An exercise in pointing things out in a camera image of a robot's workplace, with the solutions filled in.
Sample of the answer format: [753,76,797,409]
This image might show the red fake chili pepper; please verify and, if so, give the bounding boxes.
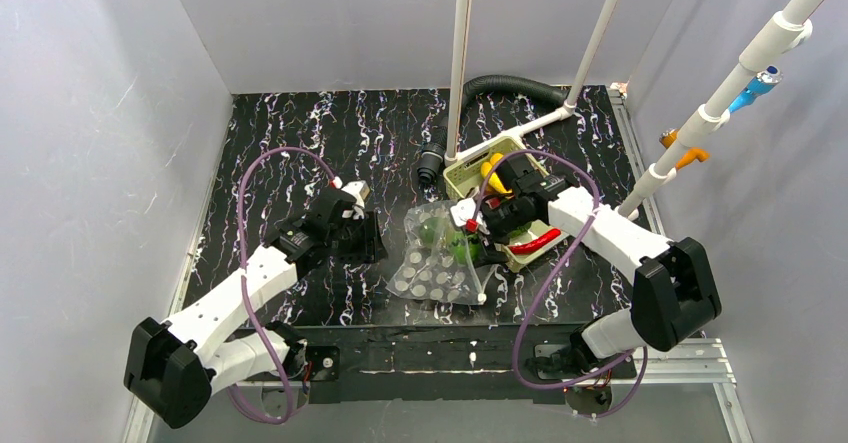
[509,228,562,255]

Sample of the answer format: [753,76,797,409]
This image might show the yellow fake banana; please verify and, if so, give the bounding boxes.
[480,153,512,196]

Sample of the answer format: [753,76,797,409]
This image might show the clear zip top bag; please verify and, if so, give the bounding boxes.
[387,200,497,306]

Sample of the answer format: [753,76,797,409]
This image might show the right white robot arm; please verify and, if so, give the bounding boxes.
[455,150,722,369]

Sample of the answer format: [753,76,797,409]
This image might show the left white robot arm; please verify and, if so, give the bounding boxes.
[123,181,386,429]

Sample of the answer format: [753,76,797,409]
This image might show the green yellow fake lemon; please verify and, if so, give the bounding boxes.
[418,217,449,248]

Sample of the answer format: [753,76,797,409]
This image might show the light green plastic basket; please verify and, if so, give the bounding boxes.
[442,136,592,274]

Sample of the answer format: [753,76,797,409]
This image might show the orange clamp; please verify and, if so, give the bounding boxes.
[659,128,710,172]

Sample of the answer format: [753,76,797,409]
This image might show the white pvc pipe right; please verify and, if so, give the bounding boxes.
[617,0,825,217]

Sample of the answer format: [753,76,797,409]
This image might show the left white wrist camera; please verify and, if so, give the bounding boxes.
[332,176,370,220]

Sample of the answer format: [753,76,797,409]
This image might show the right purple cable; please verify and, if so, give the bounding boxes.
[471,149,649,420]

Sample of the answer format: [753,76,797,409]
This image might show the purple cable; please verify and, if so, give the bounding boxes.
[226,147,342,426]
[471,149,649,420]

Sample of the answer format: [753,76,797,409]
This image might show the white pvc pipe frame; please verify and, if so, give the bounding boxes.
[422,0,620,166]

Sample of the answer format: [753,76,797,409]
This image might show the black corrugated hose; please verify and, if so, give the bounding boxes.
[417,74,570,188]

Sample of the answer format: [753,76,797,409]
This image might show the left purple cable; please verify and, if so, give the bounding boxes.
[226,147,342,426]

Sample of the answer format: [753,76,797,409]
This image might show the aluminium frame rail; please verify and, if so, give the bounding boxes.
[126,339,752,442]

